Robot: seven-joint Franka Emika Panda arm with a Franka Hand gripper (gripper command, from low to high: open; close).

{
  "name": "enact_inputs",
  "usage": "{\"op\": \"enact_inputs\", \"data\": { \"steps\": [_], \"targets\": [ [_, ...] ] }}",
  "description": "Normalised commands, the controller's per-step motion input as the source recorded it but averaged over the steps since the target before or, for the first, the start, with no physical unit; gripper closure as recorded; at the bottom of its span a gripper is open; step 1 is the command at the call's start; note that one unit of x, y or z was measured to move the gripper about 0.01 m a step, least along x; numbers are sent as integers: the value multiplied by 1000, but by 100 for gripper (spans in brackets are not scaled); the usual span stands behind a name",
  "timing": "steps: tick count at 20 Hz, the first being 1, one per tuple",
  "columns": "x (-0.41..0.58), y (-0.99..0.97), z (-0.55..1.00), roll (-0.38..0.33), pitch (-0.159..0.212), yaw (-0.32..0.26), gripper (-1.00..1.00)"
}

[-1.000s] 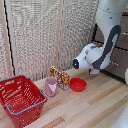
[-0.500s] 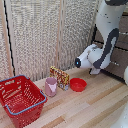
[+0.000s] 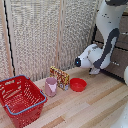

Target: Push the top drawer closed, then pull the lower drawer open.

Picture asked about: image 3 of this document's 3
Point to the red yellow snack box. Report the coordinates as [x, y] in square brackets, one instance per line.
[60, 78]

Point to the pink plastic cup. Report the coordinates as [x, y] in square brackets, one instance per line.
[50, 86]

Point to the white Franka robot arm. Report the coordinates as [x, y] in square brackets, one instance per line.
[106, 40]

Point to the red plastic bowl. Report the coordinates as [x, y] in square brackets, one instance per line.
[78, 84]

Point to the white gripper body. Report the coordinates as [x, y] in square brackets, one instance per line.
[95, 70]

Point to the red plastic shopping basket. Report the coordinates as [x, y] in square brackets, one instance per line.
[20, 100]

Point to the beige woven folding screen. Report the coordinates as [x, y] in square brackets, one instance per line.
[33, 40]

